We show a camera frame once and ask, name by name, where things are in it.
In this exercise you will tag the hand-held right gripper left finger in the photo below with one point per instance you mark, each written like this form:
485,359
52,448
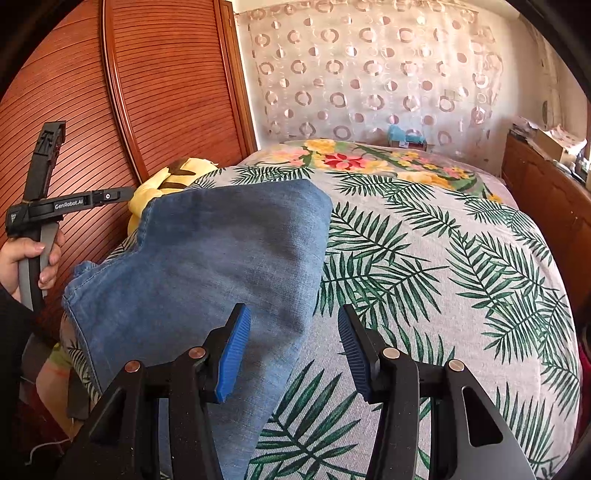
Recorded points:
233,355

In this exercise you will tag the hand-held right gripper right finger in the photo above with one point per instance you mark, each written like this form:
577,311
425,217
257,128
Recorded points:
358,355

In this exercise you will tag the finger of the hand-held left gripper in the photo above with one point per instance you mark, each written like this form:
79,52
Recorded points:
44,161

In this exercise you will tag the blue denim pants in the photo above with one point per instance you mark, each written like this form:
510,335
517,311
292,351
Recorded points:
207,258

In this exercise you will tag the person's left forearm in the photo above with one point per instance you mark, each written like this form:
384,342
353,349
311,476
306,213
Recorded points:
11,332

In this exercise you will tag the person's left hand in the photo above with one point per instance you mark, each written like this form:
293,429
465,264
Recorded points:
9,263

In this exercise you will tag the bed with floral sheet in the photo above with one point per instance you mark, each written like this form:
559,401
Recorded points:
438,286

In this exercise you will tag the yellow plush toy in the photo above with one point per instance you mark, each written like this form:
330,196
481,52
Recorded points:
184,173

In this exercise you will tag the wooden slatted wardrobe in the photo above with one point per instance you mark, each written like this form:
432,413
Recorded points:
161,92

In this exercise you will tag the floral blanket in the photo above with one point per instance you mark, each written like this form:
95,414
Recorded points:
351,159

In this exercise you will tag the blue plastic bag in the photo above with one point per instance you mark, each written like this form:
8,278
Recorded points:
401,133

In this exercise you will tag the wooden cabinet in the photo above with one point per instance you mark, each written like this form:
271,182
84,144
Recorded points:
545,194

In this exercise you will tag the cardboard box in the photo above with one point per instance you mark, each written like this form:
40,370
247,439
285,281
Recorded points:
551,145

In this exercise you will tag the sheer curtain with circles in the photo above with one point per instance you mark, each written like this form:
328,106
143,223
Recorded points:
369,60

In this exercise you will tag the patterned paper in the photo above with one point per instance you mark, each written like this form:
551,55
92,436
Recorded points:
570,136

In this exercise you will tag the white appliance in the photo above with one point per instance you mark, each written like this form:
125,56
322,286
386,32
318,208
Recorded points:
550,113

